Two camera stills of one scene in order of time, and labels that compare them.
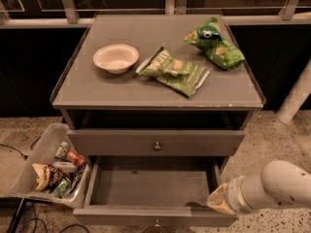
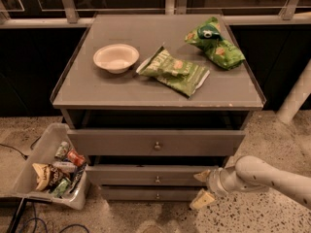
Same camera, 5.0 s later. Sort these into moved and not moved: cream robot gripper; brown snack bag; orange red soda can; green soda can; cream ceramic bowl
Moved: cream robot gripper
Not moved: brown snack bag; orange red soda can; green soda can; cream ceramic bowl
